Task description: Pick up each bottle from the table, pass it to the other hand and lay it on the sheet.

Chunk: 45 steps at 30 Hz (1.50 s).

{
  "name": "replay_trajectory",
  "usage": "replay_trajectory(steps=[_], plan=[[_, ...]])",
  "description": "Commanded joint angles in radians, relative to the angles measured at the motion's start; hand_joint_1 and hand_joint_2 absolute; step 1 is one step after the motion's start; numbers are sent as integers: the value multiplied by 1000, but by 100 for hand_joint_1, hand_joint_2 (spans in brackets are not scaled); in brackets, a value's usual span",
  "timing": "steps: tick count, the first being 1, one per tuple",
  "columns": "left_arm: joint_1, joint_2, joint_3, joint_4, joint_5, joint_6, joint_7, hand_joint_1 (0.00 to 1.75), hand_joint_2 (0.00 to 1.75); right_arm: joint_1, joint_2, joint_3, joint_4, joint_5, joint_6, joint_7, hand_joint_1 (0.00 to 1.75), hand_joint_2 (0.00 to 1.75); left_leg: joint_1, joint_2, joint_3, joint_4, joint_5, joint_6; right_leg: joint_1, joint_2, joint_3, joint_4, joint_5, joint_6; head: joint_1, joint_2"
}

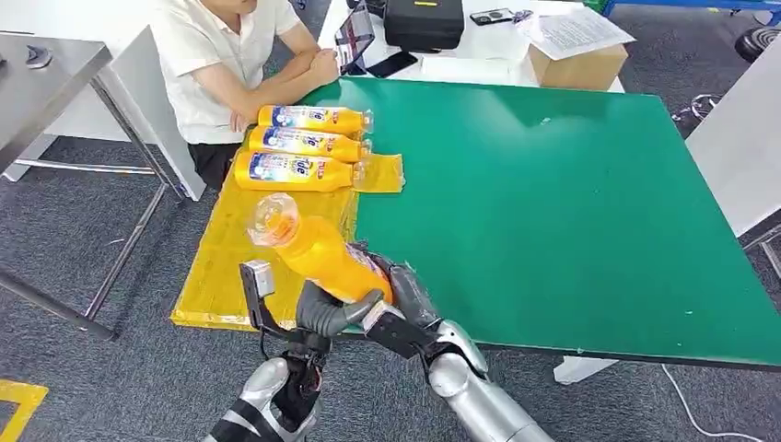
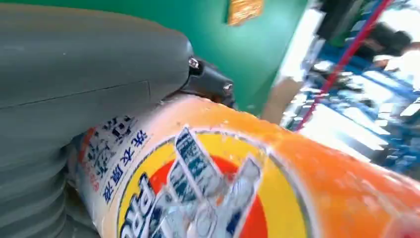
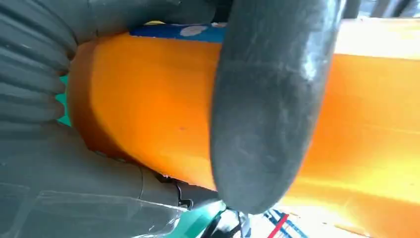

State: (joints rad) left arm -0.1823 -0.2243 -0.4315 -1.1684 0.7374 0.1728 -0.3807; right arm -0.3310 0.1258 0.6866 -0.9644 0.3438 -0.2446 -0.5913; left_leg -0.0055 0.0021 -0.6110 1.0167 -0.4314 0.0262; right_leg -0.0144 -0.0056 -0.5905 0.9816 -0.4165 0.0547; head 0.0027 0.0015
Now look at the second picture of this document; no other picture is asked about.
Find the blue metal rack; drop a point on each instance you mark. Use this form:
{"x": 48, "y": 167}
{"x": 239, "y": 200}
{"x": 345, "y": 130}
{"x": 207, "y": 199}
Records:
{"x": 403, "y": 144}

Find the person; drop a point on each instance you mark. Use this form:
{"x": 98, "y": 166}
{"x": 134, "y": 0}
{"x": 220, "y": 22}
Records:
{"x": 390, "y": 41}

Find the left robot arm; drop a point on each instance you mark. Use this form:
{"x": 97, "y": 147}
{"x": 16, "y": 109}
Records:
{"x": 29, "y": 203}

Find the cardboard box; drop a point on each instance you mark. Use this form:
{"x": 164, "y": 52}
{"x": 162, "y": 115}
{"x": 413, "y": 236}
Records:
{"x": 282, "y": 101}

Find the orange drink bottle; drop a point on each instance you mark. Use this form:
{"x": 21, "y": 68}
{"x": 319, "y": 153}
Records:
{"x": 246, "y": 11}
{"x": 295, "y": 184}

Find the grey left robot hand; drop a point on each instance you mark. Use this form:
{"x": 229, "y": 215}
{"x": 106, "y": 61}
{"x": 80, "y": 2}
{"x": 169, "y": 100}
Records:
{"x": 82, "y": 65}

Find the white table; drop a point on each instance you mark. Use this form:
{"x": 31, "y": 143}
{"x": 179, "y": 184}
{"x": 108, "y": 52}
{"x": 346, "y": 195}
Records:
{"x": 302, "y": 46}

